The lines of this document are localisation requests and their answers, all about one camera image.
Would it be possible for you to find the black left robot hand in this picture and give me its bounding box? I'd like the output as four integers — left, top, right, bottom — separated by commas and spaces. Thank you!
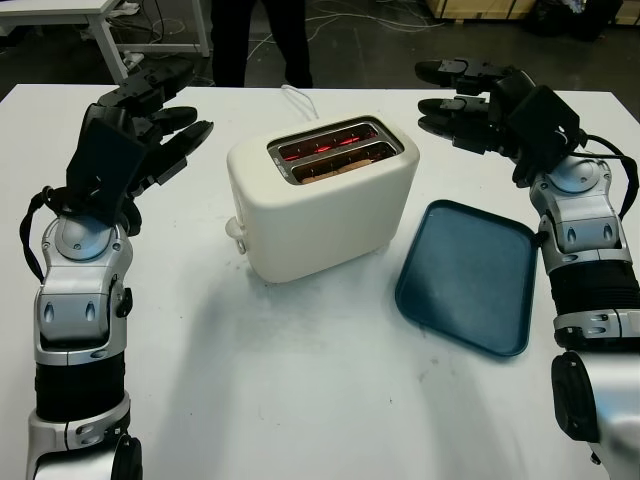
79, 58, 215, 236

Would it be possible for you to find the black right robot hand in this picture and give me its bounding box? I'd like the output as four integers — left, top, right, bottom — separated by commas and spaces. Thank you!
415, 58, 556, 189

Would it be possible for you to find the browned toast slice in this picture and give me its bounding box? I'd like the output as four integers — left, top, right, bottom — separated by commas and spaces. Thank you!
301, 157, 375, 184

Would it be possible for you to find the white two-slot toaster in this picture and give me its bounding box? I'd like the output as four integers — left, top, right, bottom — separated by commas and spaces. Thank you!
226, 114, 420, 285

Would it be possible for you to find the person in beige sweater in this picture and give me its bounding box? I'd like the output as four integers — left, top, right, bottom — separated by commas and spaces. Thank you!
209, 0, 314, 90

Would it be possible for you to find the white toaster lever knob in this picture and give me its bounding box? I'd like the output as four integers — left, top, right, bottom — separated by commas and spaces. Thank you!
223, 217, 248, 242

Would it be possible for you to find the white metal-leg desk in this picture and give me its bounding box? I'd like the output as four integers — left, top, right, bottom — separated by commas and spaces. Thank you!
0, 0, 212, 82

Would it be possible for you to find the wooden crate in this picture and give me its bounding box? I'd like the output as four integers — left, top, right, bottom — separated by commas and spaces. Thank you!
427, 0, 542, 24

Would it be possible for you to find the blue plastic tray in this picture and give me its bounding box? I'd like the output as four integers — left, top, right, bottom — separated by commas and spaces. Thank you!
394, 198, 540, 358

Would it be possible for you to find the black bag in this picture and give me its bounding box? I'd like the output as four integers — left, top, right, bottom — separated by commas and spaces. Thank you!
523, 0, 632, 44

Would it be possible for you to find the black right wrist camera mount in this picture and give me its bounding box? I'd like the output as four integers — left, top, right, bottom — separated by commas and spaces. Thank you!
507, 85, 584, 174

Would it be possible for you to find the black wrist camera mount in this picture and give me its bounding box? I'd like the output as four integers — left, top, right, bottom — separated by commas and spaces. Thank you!
507, 85, 584, 174
64, 117, 147, 227

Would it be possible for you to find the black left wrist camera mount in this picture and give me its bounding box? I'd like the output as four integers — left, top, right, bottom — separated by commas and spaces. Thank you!
64, 117, 147, 227

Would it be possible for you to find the white toaster power cord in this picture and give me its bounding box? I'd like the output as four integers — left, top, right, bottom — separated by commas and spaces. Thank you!
280, 83, 321, 122

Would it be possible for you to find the white floor cable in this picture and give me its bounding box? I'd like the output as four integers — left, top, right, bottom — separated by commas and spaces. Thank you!
247, 0, 431, 56

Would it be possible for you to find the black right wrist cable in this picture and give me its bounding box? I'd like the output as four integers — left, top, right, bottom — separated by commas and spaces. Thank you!
574, 132, 640, 221

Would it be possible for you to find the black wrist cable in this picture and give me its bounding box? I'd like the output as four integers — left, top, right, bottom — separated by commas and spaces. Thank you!
18, 185, 72, 284
574, 132, 640, 221

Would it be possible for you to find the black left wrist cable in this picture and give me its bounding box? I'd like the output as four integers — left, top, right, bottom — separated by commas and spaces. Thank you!
18, 185, 72, 284

